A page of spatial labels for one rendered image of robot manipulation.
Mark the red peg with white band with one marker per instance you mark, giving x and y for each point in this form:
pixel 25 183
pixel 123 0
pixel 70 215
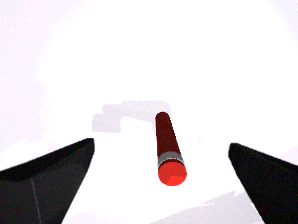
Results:
pixel 170 164

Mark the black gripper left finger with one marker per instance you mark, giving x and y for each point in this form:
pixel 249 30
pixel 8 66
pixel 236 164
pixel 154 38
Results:
pixel 42 190

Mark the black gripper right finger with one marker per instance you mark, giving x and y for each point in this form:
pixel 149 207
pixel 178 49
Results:
pixel 270 182

